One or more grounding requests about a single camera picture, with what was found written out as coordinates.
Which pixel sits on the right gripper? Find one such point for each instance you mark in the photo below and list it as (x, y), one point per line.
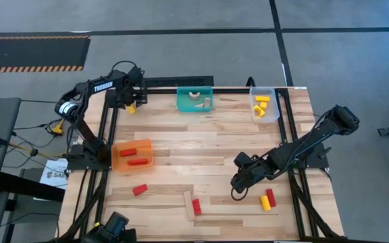
(245, 175)

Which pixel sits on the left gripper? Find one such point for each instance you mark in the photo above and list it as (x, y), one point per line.
(137, 96)

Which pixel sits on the red arch block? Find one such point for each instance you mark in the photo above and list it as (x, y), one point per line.
(196, 207)

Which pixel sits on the natural wood arch block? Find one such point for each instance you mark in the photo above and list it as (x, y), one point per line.
(194, 96)

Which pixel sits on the long natural wood plank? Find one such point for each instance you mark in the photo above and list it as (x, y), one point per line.
(189, 206)

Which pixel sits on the natural wood triangle block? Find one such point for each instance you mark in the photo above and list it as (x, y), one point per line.
(200, 105)

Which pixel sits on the yellow cube block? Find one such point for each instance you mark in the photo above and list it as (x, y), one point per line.
(263, 105)

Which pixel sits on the natural wood rectangular block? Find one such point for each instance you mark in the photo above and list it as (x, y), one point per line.
(207, 102)

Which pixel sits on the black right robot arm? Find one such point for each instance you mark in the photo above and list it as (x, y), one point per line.
(316, 138)

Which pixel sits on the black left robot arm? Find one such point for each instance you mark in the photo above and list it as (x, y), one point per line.
(103, 86)

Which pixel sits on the orange translucent plastic bin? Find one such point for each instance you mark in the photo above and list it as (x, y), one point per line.
(140, 148)

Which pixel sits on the teal translucent plastic bin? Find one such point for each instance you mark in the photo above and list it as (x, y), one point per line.
(184, 104)

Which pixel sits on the black floor plate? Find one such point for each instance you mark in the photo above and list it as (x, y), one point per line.
(181, 81)

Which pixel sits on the clear plastic bin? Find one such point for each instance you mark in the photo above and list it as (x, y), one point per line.
(272, 111)

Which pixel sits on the white printed paper sheet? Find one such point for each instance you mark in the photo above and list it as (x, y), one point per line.
(54, 173)

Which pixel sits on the black hazard-striped floor mat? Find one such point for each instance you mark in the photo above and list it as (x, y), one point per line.
(32, 52)

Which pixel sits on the black aluminium table frame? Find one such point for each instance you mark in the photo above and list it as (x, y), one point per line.
(167, 91)

